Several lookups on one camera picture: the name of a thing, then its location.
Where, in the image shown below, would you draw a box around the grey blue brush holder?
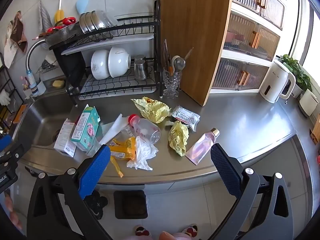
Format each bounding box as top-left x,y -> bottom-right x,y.
22,76 -> 47,98

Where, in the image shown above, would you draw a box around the black trash bin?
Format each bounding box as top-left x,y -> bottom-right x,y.
114,190 -> 148,219

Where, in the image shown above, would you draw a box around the wooden cutting board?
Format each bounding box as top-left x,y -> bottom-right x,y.
156,0 -> 234,107

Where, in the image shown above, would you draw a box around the white square container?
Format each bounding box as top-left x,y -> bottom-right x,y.
299,89 -> 319,117

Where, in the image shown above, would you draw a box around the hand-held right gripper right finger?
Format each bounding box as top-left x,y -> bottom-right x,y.
207,143 -> 294,240

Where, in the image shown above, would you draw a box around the large crumpled yellow wrapper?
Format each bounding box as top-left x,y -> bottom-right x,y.
131,97 -> 170,124

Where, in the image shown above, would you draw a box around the white glove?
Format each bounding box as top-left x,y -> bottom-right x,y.
0,90 -> 12,105

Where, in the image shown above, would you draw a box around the steel sink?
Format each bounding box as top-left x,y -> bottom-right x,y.
10,90 -> 83,148

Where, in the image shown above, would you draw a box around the window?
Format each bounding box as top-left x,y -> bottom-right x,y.
287,0 -> 320,80

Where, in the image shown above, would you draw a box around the yellow hanging bottle brush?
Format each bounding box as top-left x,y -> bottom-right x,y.
54,0 -> 65,23

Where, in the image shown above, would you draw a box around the clear glass bowl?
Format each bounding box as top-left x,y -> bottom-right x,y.
96,10 -> 118,29

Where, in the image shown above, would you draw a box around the clear plastic bottle red cap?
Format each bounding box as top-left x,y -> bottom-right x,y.
127,114 -> 162,144

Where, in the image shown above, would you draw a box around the glass utensil holder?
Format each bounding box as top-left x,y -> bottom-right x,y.
162,70 -> 182,98

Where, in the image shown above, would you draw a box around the steel bowl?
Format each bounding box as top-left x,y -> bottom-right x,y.
86,11 -> 98,32
79,12 -> 90,33
91,11 -> 106,30

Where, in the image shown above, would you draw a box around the person's left hand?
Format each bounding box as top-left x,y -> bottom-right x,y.
4,192 -> 23,231

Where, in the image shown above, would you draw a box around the white paper tissue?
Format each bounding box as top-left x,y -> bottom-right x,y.
99,114 -> 130,145

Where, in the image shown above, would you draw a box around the white drip tray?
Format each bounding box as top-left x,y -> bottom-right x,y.
61,34 -> 155,55

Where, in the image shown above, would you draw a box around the red scissors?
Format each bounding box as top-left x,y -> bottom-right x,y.
47,17 -> 76,33

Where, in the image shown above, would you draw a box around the black dish rack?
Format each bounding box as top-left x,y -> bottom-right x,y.
49,0 -> 165,100

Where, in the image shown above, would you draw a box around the brown white hanging cloth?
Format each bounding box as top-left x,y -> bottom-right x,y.
4,11 -> 28,68

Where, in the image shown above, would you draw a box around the brown chopsticks bundle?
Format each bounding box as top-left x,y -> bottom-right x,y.
163,39 -> 173,75

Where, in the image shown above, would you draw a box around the orange snack packet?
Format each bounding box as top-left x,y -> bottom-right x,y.
109,137 -> 138,178

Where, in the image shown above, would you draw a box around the green potted plant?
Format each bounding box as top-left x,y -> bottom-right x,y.
280,54 -> 312,98

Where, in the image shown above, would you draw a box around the steel cup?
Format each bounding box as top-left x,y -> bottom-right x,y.
134,54 -> 148,80

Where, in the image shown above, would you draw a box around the white ceramic bowl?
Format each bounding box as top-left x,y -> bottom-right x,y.
91,50 -> 110,79
108,47 -> 132,78

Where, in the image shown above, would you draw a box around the white electric kettle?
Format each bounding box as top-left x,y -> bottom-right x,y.
259,59 -> 297,103

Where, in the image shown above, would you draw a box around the person's right leg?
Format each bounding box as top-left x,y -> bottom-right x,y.
159,231 -> 191,240

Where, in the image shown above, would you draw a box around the wire sponge holder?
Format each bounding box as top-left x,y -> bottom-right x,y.
36,59 -> 59,74

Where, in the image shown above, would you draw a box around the steel faucet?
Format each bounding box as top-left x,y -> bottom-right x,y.
25,39 -> 50,88

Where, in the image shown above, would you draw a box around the black wire shelf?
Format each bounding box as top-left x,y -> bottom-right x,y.
0,52 -> 23,130

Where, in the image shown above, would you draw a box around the red white slipper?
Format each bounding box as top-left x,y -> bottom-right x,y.
135,225 -> 152,237
181,224 -> 198,235

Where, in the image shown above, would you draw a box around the pink cosmetic tube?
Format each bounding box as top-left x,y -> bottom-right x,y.
185,128 -> 220,165

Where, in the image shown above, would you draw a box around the black hanging cloth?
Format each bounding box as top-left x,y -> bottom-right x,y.
55,50 -> 87,90

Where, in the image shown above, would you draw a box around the black cat floor mat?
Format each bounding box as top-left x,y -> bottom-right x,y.
84,190 -> 110,222

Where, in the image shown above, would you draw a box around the ribbed door storage cabinet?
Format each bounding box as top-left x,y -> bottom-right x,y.
210,0 -> 287,94

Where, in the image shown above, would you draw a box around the light blue silicone scraper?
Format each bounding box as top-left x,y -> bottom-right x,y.
76,0 -> 90,15

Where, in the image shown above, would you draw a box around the grey hanging towel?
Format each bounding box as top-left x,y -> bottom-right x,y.
39,1 -> 53,33

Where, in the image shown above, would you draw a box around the white plastic bag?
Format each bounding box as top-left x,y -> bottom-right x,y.
127,136 -> 159,171

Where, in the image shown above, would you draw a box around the metal mesh colander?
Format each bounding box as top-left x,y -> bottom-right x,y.
45,24 -> 82,47

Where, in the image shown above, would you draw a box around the white cardboard box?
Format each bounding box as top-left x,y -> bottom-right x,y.
54,117 -> 82,158

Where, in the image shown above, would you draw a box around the green drink carton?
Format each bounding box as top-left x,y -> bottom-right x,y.
71,105 -> 103,153

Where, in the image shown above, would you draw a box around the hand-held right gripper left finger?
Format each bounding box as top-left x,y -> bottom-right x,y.
26,144 -> 113,240

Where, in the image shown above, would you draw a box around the white packet red print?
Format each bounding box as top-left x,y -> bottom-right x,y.
171,105 -> 200,132

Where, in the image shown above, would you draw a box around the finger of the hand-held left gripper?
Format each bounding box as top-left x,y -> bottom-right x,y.
0,134 -> 20,167

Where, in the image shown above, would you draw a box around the small yellow wrapper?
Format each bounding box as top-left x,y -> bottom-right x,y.
168,120 -> 189,157

